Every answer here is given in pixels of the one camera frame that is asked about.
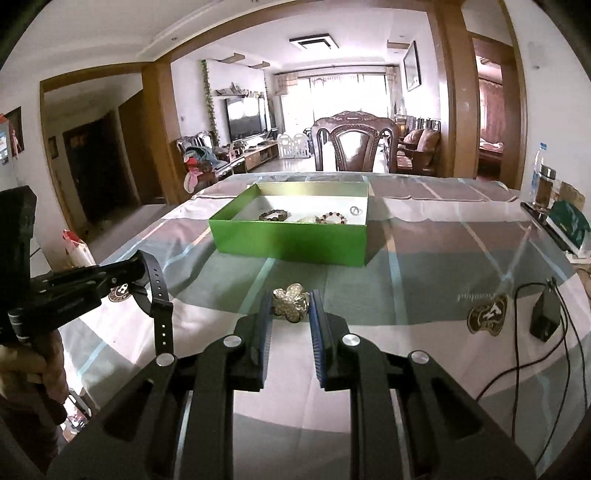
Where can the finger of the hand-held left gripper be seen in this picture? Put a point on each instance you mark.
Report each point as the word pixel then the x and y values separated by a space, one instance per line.
pixel 120 274

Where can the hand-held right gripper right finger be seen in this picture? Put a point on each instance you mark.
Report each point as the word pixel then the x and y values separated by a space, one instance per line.
pixel 316 332

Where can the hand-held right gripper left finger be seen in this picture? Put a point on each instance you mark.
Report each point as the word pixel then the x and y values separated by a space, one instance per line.
pixel 264 323

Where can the green cardboard box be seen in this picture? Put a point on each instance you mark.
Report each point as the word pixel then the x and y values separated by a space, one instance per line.
pixel 286 242

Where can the person's left hand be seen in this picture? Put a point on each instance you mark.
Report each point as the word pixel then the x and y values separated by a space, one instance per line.
pixel 41 369

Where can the pile of clothes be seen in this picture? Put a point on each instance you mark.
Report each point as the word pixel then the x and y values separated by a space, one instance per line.
pixel 201 161

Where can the wooden armchair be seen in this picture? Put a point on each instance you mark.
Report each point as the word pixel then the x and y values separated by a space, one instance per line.
pixel 231 161

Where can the wooden television cabinet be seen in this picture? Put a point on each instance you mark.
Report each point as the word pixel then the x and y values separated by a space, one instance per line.
pixel 258 157

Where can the white baby fence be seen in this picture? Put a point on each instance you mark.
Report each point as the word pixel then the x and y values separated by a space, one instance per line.
pixel 293 146

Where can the carved wooden dining chair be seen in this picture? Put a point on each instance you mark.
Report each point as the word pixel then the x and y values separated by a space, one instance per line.
pixel 355 147

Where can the green vine garland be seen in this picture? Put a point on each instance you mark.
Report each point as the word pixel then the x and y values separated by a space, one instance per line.
pixel 210 101

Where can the flat screen television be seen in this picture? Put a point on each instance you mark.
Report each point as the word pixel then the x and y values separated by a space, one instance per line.
pixel 244 117

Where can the white standing air conditioner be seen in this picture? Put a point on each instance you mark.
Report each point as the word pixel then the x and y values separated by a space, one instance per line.
pixel 278 115

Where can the brown sofa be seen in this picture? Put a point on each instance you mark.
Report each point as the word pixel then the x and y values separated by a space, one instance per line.
pixel 420 150

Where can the small black box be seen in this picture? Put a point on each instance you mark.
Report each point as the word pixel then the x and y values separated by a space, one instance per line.
pixel 544 318

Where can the glass jar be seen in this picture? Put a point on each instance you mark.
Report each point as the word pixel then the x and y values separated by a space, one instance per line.
pixel 547 189

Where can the clear water bottle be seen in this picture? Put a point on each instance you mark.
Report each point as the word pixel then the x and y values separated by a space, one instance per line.
pixel 538 161

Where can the square ceiling light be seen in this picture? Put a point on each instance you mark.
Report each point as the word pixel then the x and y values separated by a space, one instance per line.
pixel 314 43

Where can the framed wall photo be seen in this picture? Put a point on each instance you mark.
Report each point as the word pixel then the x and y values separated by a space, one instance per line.
pixel 14 131

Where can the wall shelf with ornaments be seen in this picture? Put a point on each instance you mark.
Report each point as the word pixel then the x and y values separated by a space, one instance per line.
pixel 240 91

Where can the framed wall picture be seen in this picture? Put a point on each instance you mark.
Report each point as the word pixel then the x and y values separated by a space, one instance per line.
pixel 412 64

